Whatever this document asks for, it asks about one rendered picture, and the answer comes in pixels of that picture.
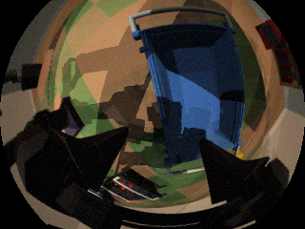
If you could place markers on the yellow short cylinder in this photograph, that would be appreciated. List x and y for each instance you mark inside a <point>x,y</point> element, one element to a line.
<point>239,155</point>

